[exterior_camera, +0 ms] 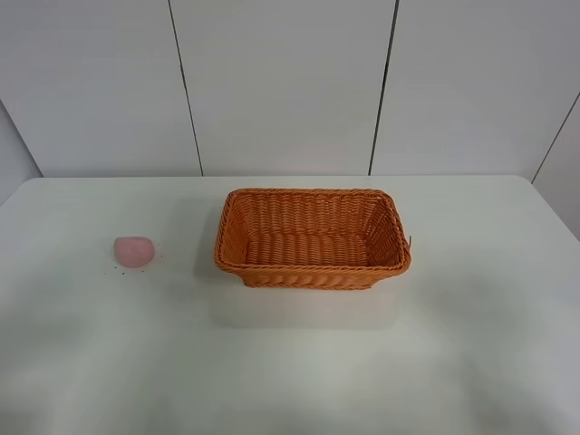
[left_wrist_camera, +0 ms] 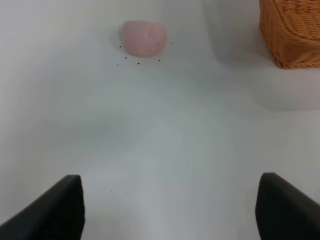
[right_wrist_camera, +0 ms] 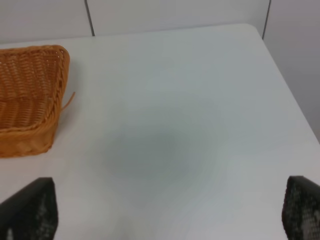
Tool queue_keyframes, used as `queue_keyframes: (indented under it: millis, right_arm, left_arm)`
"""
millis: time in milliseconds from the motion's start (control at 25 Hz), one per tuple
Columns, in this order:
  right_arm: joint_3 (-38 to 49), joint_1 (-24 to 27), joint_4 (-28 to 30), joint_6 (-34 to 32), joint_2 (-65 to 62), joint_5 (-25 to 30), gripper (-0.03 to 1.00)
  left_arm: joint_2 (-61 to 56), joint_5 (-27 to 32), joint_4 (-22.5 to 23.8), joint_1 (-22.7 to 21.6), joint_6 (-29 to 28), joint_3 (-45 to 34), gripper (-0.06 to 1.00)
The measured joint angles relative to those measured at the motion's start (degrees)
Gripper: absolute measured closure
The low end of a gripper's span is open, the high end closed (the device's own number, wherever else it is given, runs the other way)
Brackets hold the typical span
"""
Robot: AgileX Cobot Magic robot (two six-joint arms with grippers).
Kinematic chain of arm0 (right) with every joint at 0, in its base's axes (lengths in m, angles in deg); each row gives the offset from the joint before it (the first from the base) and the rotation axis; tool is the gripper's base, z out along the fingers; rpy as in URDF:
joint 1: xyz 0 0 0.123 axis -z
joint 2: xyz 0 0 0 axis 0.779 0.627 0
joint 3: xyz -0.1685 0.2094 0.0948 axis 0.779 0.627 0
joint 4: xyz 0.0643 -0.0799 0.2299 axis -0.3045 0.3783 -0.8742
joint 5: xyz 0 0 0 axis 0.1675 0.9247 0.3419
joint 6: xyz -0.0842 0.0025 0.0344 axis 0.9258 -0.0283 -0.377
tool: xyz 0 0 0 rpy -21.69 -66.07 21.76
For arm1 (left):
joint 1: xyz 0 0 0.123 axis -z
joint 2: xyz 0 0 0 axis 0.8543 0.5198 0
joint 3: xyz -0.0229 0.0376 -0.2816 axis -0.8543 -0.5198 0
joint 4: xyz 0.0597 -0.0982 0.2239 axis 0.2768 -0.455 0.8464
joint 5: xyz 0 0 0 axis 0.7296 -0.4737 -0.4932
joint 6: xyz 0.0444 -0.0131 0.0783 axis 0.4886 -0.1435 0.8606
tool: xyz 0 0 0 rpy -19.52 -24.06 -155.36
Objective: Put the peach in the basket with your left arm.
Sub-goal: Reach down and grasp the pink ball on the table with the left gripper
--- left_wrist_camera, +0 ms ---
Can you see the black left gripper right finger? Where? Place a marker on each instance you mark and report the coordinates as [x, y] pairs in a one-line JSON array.
[[283, 212]]

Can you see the orange wicker basket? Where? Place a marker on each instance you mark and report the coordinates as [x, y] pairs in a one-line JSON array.
[[291, 31]]

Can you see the pink peach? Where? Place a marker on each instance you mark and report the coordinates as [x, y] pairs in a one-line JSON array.
[[143, 38]]

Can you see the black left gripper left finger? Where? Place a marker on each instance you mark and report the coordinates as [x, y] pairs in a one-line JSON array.
[[58, 214]]

